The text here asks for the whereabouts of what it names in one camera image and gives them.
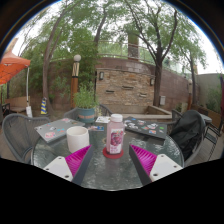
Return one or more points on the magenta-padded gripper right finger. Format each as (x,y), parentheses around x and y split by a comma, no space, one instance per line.
(165,166)

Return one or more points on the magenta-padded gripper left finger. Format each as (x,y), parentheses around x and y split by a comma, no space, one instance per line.
(57,166)

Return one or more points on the pink juice bottle white cap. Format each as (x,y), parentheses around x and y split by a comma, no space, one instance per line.
(115,136)

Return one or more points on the white textured cup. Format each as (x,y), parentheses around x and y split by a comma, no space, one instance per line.
(77,141)

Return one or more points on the grey wicker chair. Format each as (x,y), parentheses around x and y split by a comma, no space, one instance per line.
(16,133)
(198,151)
(70,111)

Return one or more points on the silver laptop with stickers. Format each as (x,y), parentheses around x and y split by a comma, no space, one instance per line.
(58,128)

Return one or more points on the black backpack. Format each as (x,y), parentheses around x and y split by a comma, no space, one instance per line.
(186,133)

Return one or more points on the colourful sticker card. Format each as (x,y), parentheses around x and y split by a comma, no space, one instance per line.
(96,128)

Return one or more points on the green plant in blue pot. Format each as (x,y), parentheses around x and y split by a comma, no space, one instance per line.
(86,113)

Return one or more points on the yellow blue striped bollard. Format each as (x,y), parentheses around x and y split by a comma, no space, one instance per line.
(44,107)

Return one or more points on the white booklet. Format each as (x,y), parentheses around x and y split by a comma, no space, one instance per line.
(102,120)

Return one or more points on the forked dark-trunk tree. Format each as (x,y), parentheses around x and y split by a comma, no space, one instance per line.
(157,86)

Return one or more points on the leaning tree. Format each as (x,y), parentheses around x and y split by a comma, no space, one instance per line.
(46,83)

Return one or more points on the thin-trunk tree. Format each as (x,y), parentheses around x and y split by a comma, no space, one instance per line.
(192,83)

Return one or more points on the orange patio umbrella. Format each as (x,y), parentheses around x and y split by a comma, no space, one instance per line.
(13,66)

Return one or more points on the globe-topped lamp post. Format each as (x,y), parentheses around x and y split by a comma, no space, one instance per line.
(75,83)

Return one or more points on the wall lantern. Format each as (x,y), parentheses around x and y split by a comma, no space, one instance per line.
(101,75)
(152,81)

